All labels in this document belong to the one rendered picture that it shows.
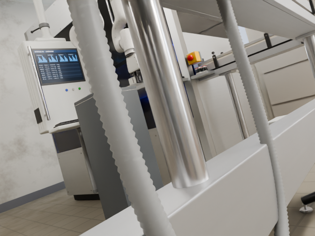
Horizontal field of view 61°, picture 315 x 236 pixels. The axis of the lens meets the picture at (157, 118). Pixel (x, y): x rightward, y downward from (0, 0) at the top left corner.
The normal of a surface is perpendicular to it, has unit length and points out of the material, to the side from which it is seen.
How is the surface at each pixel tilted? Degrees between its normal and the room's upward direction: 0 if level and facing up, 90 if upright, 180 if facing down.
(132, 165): 67
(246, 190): 90
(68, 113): 90
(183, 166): 90
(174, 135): 90
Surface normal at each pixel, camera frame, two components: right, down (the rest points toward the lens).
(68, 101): 0.65, -0.19
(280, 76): -0.70, 0.18
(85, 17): 0.25, 0.38
